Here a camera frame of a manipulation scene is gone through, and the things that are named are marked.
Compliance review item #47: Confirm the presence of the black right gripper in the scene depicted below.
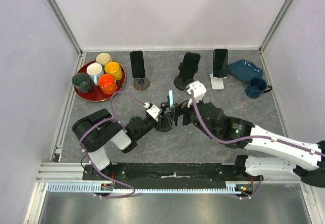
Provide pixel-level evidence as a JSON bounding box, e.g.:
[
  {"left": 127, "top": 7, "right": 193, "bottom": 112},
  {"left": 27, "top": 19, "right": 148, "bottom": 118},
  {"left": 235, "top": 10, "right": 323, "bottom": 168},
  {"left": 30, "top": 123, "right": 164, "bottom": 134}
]
[{"left": 165, "top": 94, "right": 216, "bottom": 139}]

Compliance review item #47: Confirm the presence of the black round-base phone stand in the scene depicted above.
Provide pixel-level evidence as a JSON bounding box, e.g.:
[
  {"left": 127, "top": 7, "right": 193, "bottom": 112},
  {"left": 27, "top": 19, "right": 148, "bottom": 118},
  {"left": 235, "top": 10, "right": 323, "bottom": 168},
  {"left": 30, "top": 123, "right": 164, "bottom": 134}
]
[{"left": 155, "top": 95, "right": 175, "bottom": 133}]

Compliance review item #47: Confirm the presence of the light blue cased phone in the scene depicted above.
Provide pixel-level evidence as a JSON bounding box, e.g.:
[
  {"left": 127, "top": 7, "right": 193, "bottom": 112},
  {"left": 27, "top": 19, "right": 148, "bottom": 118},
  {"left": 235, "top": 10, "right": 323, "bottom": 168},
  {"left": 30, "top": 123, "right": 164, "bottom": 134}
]
[{"left": 168, "top": 90, "right": 174, "bottom": 109}]

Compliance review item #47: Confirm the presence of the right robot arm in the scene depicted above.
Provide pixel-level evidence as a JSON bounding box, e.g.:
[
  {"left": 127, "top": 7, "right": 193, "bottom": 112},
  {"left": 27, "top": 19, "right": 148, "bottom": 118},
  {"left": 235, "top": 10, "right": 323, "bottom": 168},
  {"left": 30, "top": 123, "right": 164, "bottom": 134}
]
[{"left": 171, "top": 100, "right": 324, "bottom": 188}]

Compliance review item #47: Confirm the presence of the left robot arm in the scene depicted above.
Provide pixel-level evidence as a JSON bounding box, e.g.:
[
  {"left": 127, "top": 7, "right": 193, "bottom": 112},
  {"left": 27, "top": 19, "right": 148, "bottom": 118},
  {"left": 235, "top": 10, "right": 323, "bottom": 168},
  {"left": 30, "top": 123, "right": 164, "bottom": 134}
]
[{"left": 72, "top": 109, "right": 163, "bottom": 180}]

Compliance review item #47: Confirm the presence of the round wooden phone stand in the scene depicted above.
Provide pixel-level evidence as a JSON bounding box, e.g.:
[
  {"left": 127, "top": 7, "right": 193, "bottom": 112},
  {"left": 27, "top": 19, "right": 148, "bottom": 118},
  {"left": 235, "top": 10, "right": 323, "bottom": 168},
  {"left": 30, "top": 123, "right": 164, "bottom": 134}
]
[{"left": 133, "top": 78, "right": 150, "bottom": 90}]

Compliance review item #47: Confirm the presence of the white phone stand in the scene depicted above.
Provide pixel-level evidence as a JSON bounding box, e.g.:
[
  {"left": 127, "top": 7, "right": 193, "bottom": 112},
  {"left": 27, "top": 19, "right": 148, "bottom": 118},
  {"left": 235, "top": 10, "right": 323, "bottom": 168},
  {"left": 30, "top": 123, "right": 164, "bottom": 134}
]
[{"left": 210, "top": 73, "right": 226, "bottom": 90}]

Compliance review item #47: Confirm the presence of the black phone on wooden stand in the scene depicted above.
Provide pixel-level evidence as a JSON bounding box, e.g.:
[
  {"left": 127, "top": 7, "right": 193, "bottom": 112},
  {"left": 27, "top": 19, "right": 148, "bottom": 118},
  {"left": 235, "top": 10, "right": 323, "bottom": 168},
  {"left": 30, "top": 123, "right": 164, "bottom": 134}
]
[{"left": 129, "top": 51, "right": 146, "bottom": 79}]

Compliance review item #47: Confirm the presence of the black phone on white stand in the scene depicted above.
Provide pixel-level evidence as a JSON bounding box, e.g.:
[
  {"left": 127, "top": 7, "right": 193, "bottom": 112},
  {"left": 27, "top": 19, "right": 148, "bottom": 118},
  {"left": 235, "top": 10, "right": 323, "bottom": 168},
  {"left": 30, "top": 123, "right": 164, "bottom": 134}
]
[{"left": 212, "top": 49, "right": 228, "bottom": 78}]

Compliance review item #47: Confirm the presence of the orange mug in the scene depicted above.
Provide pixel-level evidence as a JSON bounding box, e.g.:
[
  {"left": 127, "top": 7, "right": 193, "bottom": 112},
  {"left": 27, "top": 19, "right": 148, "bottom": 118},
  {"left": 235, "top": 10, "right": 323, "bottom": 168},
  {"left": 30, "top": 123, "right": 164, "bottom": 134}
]
[{"left": 98, "top": 74, "right": 121, "bottom": 95}]

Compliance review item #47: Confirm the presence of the yellow mug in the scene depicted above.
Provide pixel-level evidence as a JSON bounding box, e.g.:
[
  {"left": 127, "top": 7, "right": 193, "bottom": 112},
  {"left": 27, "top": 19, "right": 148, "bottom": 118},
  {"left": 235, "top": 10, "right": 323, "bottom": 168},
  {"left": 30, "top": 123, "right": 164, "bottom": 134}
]
[{"left": 104, "top": 61, "right": 123, "bottom": 80}]

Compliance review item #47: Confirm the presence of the red round tray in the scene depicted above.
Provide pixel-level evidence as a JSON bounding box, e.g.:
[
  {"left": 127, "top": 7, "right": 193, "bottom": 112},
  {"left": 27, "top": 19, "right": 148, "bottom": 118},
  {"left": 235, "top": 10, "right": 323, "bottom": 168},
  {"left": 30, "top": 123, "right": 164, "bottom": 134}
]
[{"left": 72, "top": 61, "right": 126, "bottom": 102}]

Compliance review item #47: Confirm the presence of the blue shell-shaped plate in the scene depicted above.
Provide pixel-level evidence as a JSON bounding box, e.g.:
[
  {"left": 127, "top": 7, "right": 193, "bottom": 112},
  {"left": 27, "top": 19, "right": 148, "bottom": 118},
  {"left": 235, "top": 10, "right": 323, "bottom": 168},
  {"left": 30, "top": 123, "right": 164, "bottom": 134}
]
[{"left": 227, "top": 59, "right": 264, "bottom": 82}]

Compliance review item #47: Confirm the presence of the dark blue ceramic mug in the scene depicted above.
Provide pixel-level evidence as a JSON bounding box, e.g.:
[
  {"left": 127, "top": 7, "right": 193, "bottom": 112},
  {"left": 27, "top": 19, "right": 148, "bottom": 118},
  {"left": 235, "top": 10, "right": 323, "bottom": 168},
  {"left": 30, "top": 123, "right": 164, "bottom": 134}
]
[{"left": 245, "top": 77, "right": 273, "bottom": 99}]

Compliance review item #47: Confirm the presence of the cream beige mug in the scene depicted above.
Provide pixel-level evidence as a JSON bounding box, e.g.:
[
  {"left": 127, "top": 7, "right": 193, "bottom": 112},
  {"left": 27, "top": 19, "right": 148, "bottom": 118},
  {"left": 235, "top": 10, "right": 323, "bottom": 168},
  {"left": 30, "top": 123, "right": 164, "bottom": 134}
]
[{"left": 95, "top": 53, "right": 112, "bottom": 67}]

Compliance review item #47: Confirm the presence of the dark green mug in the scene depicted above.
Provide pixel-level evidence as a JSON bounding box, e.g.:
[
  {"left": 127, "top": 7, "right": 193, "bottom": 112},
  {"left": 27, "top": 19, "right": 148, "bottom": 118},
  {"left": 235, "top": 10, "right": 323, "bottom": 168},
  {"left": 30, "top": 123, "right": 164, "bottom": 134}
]
[{"left": 72, "top": 73, "right": 93, "bottom": 93}]

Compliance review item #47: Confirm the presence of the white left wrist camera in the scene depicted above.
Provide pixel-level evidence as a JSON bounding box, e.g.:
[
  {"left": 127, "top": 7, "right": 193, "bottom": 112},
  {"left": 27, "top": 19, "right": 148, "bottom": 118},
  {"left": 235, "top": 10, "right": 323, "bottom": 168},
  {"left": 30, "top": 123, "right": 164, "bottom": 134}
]
[{"left": 144, "top": 102, "right": 163, "bottom": 122}]

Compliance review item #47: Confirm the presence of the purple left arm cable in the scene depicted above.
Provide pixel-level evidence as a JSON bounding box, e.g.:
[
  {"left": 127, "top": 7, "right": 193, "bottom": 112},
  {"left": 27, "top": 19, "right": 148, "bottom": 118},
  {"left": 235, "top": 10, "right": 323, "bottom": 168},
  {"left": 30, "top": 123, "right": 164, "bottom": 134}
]
[{"left": 80, "top": 91, "right": 150, "bottom": 199}]

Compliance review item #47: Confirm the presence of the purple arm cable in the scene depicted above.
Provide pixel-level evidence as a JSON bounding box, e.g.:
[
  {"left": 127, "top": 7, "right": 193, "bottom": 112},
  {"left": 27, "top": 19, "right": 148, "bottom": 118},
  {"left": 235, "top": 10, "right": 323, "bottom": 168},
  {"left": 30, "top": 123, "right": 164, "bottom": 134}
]
[
  {"left": 190, "top": 95, "right": 325, "bottom": 158},
  {"left": 80, "top": 91, "right": 150, "bottom": 199}
]

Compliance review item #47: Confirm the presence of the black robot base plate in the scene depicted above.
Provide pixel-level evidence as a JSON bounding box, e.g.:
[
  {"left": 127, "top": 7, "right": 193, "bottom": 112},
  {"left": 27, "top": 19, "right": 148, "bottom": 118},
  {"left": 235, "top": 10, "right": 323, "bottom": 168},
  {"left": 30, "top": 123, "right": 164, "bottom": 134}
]
[{"left": 82, "top": 162, "right": 262, "bottom": 189}]

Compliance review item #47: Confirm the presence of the white mug blue handle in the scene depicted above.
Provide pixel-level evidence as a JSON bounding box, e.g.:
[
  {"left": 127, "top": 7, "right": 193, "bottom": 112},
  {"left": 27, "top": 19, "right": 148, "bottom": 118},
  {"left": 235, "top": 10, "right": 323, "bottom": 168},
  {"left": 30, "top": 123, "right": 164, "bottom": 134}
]
[{"left": 86, "top": 62, "right": 105, "bottom": 86}]

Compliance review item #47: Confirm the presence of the light blue cable duct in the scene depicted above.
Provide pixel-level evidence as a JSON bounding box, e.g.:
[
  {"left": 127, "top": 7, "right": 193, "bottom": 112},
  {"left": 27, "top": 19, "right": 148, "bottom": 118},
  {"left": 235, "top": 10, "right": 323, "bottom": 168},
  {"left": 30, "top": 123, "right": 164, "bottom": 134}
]
[{"left": 47, "top": 182, "right": 241, "bottom": 195}]

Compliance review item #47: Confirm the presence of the aluminium front frame rail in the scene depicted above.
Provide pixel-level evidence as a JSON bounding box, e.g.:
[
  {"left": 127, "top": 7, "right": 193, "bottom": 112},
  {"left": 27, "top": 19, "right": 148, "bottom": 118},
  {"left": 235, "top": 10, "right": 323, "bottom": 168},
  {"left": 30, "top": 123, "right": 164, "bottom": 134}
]
[{"left": 35, "top": 162, "right": 87, "bottom": 183}]

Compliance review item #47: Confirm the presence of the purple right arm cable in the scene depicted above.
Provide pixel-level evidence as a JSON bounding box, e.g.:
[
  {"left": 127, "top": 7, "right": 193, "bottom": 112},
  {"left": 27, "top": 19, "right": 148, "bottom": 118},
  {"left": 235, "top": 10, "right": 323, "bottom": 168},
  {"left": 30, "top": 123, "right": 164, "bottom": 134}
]
[{"left": 190, "top": 95, "right": 325, "bottom": 158}]

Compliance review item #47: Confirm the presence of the aluminium corner frame post right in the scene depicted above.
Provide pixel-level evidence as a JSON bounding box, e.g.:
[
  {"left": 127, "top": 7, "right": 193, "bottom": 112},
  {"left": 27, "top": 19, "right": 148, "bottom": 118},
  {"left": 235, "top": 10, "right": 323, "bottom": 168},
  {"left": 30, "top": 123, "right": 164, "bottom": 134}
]
[{"left": 258, "top": 0, "right": 294, "bottom": 54}]

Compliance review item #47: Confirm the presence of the aluminium corner frame post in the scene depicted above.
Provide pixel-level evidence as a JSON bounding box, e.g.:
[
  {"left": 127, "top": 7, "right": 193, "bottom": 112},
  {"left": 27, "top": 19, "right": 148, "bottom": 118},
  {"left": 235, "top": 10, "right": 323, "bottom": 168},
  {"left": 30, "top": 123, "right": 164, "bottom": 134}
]
[
  {"left": 46, "top": 0, "right": 83, "bottom": 57},
  {"left": 258, "top": 0, "right": 294, "bottom": 54}
]

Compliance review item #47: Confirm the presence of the aluminium corner frame post left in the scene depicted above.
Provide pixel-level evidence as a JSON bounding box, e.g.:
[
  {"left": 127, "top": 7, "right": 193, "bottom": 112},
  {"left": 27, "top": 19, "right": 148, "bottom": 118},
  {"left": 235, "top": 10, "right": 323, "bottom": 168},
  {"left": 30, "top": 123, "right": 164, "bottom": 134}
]
[{"left": 46, "top": 0, "right": 83, "bottom": 57}]

